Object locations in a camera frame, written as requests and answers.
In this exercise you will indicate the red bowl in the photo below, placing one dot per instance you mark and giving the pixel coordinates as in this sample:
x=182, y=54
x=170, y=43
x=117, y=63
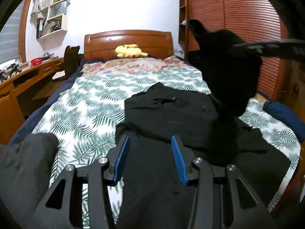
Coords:
x=36, y=61

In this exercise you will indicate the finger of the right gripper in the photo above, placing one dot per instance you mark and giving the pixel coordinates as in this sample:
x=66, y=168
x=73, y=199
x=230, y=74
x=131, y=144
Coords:
x=289, y=49

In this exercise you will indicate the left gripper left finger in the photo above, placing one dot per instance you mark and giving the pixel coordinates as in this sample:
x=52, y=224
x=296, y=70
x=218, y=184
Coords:
x=61, y=206

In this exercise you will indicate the black double-breasted coat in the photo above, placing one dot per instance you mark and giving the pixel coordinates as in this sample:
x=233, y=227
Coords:
x=208, y=125

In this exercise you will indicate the floral quilt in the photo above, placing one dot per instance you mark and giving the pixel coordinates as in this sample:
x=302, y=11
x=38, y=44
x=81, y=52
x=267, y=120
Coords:
x=132, y=66

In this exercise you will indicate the white wall shelf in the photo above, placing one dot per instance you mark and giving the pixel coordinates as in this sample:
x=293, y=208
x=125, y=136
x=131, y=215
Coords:
x=51, y=18

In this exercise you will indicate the leaf-print white bedsheet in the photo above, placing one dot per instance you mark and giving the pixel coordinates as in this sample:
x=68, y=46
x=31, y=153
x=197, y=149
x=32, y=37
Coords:
x=84, y=119

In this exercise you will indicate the yellow plush toy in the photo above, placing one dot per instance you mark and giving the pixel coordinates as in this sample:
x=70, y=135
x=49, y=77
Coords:
x=129, y=51

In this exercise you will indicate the wooden headboard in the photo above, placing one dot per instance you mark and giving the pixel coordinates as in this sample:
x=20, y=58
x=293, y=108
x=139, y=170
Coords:
x=102, y=45

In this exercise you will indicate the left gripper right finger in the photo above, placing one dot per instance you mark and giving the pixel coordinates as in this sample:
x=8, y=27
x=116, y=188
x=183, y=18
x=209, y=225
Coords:
x=223, y=197

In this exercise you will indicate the dark wooden chair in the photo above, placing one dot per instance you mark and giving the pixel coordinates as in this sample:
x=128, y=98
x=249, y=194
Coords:
x=69, y=65

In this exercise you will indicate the grey window blind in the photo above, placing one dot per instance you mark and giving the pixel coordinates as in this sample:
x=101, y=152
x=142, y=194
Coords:
x=9, y=39

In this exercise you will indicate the black gripper tools on desk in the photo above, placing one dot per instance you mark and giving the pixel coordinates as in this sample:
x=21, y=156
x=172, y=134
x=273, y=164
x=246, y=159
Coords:
x=9, y=71

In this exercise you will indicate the navy blue blanket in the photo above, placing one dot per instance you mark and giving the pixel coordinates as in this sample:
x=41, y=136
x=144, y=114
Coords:
x=284, y=114

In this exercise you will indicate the long wooden cabinet desk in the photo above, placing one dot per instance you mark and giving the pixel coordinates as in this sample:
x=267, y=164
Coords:
x=11, y=114

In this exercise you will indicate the louvered wooden wardrobe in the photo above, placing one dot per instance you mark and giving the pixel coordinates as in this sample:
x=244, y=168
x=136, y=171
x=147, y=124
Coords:
x=252, y=20

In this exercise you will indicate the folded dark grey garment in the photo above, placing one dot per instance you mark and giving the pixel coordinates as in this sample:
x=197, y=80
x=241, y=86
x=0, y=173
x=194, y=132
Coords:
x=25, y=173

